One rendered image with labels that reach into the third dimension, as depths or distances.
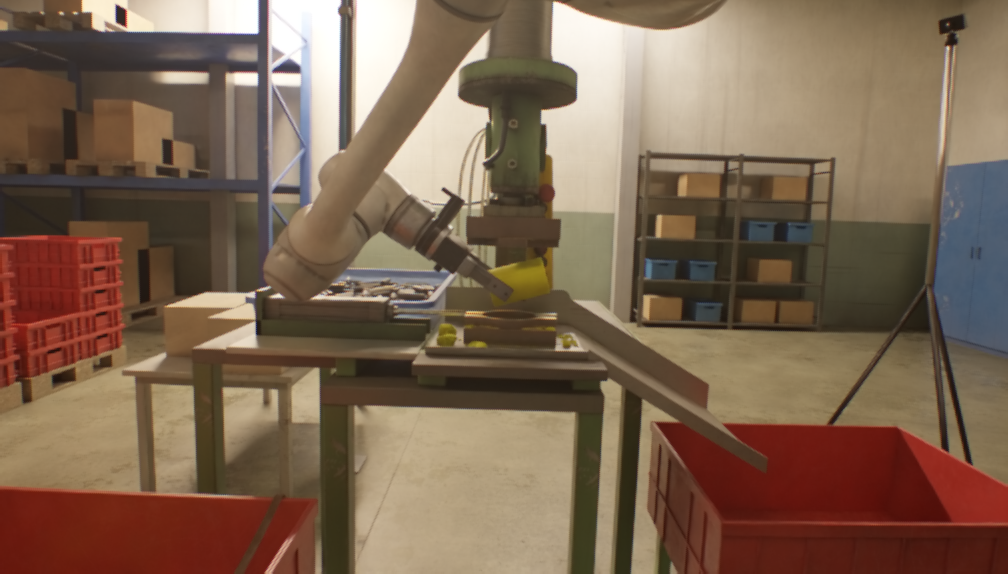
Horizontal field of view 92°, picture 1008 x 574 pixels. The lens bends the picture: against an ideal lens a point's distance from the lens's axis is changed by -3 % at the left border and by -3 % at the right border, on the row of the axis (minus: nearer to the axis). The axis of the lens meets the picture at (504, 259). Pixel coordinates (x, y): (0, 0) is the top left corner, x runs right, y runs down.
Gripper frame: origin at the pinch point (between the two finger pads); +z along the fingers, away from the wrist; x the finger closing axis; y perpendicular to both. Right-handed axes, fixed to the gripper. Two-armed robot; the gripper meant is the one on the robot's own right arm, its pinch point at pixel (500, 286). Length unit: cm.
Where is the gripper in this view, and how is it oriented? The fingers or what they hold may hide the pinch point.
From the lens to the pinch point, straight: 93.0
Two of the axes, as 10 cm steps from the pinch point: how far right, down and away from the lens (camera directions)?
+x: 0.0, 0.9, -10.0
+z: 8.1, 5.8, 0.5
